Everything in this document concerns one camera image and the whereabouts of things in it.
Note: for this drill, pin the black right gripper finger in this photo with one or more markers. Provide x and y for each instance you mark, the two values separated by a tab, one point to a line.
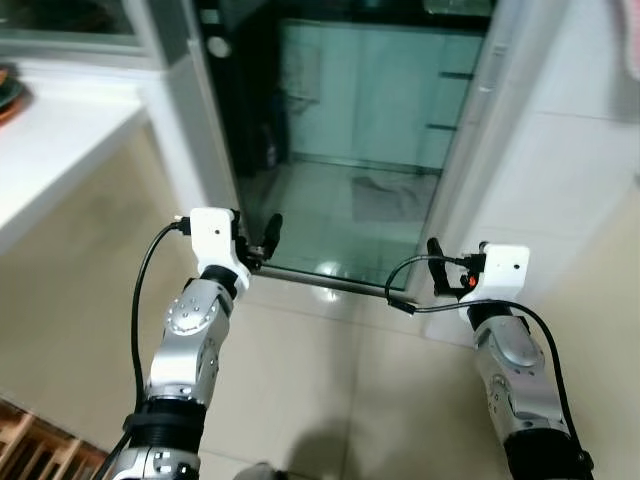
437	262

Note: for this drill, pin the round door lock knob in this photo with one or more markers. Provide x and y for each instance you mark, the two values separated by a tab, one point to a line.
218	46

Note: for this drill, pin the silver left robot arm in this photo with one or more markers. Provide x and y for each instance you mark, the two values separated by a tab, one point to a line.
190	330

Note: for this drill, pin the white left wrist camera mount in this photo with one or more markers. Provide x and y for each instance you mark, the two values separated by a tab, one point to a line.
212	235

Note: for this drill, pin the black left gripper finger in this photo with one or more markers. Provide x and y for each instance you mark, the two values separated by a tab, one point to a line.
271	233
240	225

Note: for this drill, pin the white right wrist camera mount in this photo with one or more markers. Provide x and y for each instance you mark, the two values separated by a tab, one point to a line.
500	270

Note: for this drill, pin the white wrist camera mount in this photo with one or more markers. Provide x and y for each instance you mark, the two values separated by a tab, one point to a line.
500	270
212	235

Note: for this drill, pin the glass sliding door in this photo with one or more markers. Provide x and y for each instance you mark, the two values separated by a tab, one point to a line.
350	120

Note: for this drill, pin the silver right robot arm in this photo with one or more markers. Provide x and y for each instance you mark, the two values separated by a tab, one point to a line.
515	370

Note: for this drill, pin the glass window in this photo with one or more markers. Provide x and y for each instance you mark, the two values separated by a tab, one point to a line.
60	18

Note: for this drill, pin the teal plate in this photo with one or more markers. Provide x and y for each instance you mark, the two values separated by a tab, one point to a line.
6	85

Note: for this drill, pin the orange plate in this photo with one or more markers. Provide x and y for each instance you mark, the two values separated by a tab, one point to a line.
8	113

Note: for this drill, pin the white ledge counter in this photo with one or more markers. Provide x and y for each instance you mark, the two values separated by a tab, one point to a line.
70	140

